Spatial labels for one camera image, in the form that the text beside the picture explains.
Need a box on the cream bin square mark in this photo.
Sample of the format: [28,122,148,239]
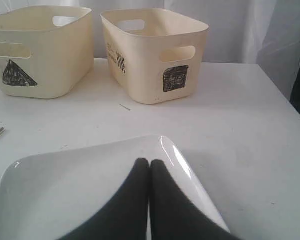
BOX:
[100,8,209,105]

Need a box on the cream bin triangle mark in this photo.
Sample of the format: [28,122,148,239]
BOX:
[0,6,94,99]

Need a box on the white curtain backdrop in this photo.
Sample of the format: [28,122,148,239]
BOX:
[0,0,300,66]

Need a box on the white rectangular plate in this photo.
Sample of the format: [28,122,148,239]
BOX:
[0,135,228,240]

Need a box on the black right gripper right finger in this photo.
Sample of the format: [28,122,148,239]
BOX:
[149,159,238,240]

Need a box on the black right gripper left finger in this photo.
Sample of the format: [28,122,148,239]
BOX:
[61,158,150,240]

